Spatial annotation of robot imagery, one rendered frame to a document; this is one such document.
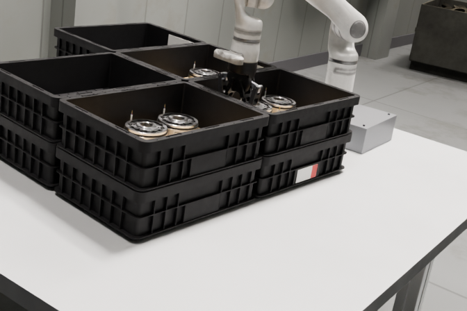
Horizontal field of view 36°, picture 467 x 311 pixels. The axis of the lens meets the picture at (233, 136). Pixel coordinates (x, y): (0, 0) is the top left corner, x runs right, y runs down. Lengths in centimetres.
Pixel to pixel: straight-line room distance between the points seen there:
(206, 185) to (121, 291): 37
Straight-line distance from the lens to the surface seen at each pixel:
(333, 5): 218
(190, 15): 482
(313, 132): 187
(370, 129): 226
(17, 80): 175
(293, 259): 155
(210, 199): 163
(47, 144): 168
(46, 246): 149
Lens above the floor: 143
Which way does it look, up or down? 19 degrees down
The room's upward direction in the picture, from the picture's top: 9 degrees clockwise
